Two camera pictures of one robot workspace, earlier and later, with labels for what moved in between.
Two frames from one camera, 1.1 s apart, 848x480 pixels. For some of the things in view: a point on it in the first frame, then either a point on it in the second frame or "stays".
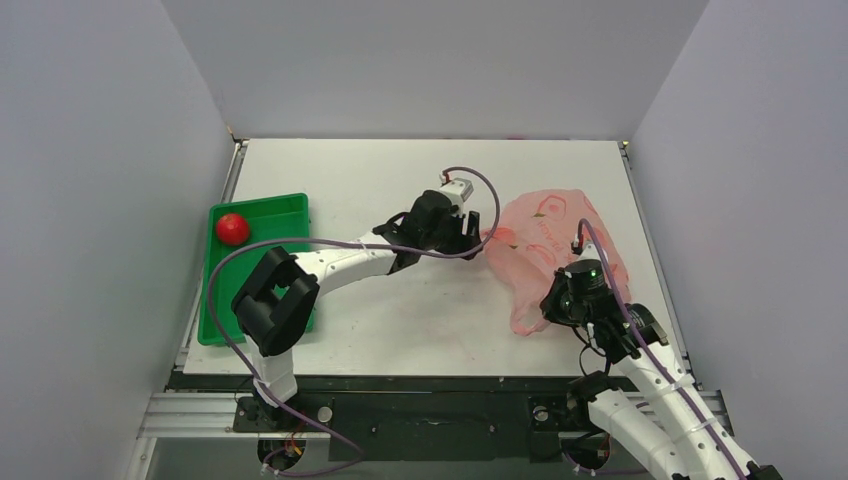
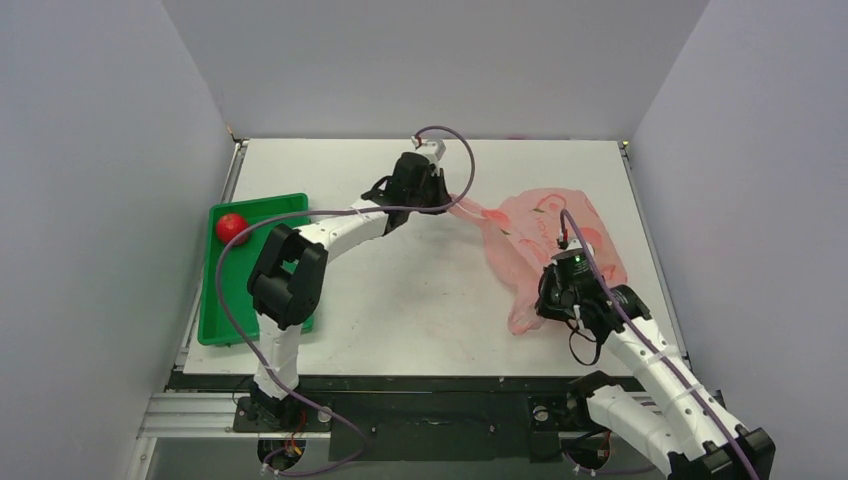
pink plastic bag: (536, 234) stays
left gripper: (470, 240) → (436, 181)
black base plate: (517, 417) stays
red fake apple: (232, 229) stays
